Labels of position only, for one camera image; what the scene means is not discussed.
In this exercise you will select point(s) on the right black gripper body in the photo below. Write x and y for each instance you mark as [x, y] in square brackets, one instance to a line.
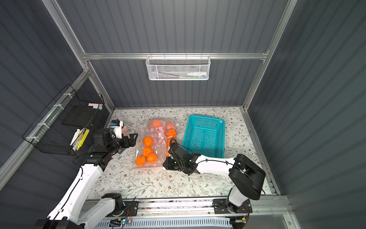
[177, 153]

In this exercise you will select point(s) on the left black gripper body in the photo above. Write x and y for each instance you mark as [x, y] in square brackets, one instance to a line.
[126, 140]

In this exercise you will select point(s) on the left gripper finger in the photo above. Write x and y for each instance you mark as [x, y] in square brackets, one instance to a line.
[130, 143]
[133, 136]

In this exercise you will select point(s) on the clear pink-dotted zip-top bag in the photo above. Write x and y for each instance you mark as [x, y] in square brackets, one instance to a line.
[160, 145]

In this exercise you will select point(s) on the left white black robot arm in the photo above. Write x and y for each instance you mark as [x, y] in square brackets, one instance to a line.
[66, 215]

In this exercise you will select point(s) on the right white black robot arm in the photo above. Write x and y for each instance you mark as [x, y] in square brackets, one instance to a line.
[248, 178]

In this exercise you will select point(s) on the yellow marker in basket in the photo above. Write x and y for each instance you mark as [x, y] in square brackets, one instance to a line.
[80, 139]

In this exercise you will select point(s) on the teal plastic basket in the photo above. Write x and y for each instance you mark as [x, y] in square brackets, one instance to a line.
[205, 135]

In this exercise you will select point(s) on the black wire wall basket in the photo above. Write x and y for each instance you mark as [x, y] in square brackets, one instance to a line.
[57, 131]

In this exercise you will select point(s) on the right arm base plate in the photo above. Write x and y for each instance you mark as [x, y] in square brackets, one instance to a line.
[223, 206]

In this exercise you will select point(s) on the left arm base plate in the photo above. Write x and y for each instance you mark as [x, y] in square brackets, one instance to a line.
[128, 208]

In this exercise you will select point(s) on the white wire wall basket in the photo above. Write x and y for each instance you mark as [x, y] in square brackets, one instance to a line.
[183, 69]

